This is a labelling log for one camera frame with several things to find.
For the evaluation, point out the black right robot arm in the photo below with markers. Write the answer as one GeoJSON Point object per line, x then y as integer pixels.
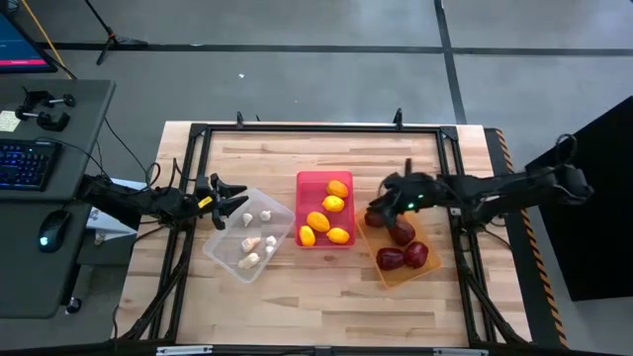
{"type": "Point", "coordinates": [494, 190]}

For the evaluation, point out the clear plastic bin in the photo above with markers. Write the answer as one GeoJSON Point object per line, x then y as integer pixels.
{"type": "Point", "coordinates": [232, 247]}

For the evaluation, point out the black metal table frame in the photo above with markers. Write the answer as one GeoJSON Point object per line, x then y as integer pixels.
{"type": "Point", "coordinates": [321, 128]}

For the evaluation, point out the pale sticky note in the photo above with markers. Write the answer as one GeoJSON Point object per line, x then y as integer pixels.
{"type": "Point", "coordinates": [7, 121]}

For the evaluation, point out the black tripod stand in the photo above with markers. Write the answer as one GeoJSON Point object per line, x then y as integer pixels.
{"type": "Point", "coordinates": [109, 39]}

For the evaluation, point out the long white toy garlic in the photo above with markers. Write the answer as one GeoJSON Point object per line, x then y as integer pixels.
{"type": "Point", "coordinates": [248, 260]}
{"type": "Point", "coordinates": [250, 242]}

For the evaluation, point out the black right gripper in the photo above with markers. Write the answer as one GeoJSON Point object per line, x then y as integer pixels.
{"type": "Point", "coordinates": [415, 190]}

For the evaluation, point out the orange plastic bin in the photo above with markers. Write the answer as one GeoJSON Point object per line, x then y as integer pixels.
{"type": "Point", "coordinates": [395, 277]}

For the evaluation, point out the black C-clamp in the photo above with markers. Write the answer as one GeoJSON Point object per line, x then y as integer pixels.
{"type": "Point", "coordinates": [37, 98]}
{"type": "Point", "coordinates": [52, 122]}

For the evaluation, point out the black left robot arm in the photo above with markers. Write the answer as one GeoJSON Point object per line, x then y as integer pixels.
{"type": "Point", "coordinates": [138, 200]}

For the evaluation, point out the silver metal bracket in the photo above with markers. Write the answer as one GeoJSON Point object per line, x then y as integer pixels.
{"type": "Point", "coordinates": [460, 352]}
{"type": "Point", "coordinates": [183, 350]}

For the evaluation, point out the orange toy lemon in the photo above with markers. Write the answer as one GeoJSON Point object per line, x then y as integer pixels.
{"type": "Point", "coordinates": [318, 221]}
{"type": "Point", "coordinates": [337, 188]}

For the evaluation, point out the pink plastic bin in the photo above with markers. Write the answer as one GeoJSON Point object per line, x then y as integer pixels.
{"type": "Point", "coordinates": [309, 190]}

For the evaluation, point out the computer monitor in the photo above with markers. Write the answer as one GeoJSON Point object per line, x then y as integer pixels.
{"type": "Point", "coordinates": [17, 44]}

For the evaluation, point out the black cabinet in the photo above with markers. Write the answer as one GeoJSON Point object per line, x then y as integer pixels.
{"type": "Point", "coordinates": [593, 237]}

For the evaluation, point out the white paper sheet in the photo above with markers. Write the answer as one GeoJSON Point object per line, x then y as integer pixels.
{"type": "Point", "coordinates": [106, 222]}

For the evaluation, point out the black frame clamp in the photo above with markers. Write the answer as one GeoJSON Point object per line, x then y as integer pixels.
{"type": "Point", "coordinates": [397, 117]}
{"type": "Point", "coordinates": [240, 119]}

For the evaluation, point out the brownish red toy pepper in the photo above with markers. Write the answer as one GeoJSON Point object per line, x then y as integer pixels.
{"type": "Point", "coordinates": [373, 220]}

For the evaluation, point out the small black knob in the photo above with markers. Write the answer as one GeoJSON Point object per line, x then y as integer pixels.
{"type": "Point", "coordinates": [73, 305]}

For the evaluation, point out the grey desk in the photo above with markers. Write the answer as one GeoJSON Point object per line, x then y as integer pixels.
{"type": "Point", "coordinates": [79, 148]}

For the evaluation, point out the dark red toy pepper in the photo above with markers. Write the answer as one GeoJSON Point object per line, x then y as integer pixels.
{"type": "Point", "coordinates": [390, 258]}
{"type": "Point", "coordinates": [417, 254]}
{"type": "Point", "coordinates": [401, 232]}

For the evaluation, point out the black backlit keyboard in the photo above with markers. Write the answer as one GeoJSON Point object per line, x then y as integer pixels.
{"type": "Point", "coordinates": [25, 165]}

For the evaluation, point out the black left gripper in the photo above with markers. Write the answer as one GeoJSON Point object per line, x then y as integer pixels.
{"type": "Point", "coordinates": [210, 195]}

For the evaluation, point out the black strip with hazard stripes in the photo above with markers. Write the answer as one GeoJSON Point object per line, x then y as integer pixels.
{"type": "Point", "coordinates": [494, 148]}

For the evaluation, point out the black computer mouse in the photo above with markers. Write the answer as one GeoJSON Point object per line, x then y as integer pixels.
{"type": "Point", "coordinates": [53, 230]}

